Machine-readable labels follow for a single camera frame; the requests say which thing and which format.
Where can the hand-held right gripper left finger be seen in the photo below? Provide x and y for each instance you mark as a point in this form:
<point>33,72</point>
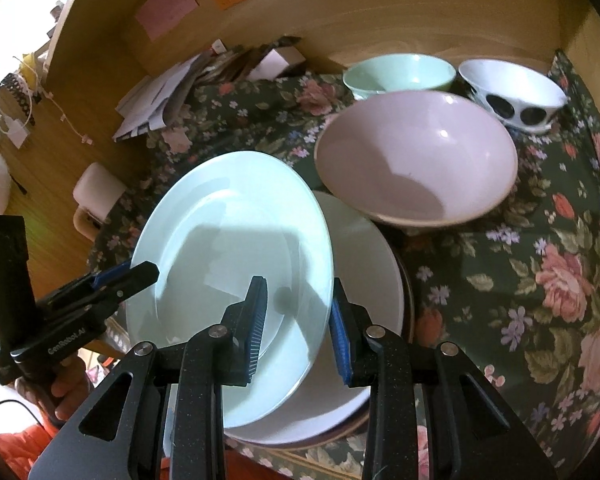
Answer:
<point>257,330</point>

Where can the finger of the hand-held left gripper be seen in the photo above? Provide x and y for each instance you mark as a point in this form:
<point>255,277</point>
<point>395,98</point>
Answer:
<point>110,276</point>
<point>137,280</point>

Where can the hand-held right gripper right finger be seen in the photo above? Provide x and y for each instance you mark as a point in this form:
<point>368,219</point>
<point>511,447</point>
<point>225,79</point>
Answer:
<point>341,340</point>

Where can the mint green plate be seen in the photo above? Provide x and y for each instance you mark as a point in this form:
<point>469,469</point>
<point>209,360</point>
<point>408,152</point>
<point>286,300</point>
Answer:
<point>205,240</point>

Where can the white plate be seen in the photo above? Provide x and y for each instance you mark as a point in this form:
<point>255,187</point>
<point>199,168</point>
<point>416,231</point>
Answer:
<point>365,260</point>

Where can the pink bowl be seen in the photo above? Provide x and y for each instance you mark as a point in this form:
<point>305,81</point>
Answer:
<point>415,160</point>

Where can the mint green bowl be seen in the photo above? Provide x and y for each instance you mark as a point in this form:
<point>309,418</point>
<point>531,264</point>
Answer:
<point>400,72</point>

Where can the white bowl with black dots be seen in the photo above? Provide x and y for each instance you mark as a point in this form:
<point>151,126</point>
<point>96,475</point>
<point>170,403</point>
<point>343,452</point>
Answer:
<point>505,80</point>

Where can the person's left hand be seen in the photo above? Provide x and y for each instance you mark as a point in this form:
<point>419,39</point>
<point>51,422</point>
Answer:
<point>72,390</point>

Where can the cream stool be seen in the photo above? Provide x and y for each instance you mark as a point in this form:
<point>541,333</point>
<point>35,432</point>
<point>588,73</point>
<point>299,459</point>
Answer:
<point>97,190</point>

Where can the white charger plug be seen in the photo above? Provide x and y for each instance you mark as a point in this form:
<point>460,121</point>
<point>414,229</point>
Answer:
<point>19,134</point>

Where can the stack of white papers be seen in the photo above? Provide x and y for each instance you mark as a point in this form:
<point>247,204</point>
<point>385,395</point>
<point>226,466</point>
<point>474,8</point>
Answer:
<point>155,105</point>

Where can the black lace headband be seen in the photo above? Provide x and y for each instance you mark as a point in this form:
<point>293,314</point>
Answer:
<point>19,92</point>

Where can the floral tablecloth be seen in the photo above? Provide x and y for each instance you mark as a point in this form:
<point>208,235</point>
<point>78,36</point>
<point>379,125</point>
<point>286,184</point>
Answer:
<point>530,270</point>

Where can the yellow headband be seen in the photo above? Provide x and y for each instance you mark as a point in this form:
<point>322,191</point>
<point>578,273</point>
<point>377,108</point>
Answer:
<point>32,65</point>

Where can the stack of colourful cards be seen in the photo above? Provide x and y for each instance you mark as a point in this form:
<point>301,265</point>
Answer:
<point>230,62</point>

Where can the small white cardboard box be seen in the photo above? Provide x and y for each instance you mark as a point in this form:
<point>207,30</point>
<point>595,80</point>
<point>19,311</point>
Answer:
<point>275,62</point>

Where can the pink sticky note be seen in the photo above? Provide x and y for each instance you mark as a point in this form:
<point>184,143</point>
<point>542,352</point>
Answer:
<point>165,7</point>

